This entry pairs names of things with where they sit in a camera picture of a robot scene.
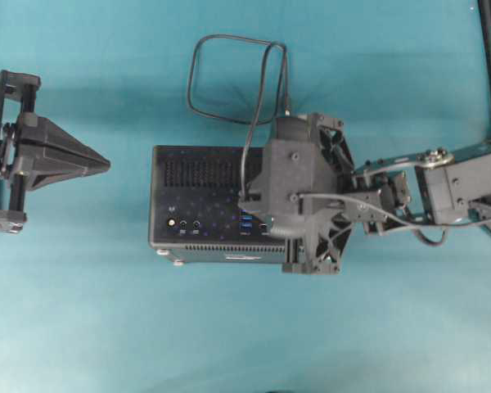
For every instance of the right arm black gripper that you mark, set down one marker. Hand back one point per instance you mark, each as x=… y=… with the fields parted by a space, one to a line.
x=315 y=243

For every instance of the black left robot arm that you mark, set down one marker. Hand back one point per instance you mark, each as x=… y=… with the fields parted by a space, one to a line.
x=34 y=151

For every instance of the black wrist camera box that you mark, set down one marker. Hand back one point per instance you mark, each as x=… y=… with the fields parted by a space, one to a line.
x=289 y=168

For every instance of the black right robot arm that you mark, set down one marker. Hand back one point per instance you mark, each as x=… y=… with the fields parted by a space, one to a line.
x=449 y=189

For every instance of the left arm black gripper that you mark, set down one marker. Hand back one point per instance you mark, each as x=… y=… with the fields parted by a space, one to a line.
x=56 y=155

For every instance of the black mini PC box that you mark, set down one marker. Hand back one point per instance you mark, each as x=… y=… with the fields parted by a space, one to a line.
x=194 y=212

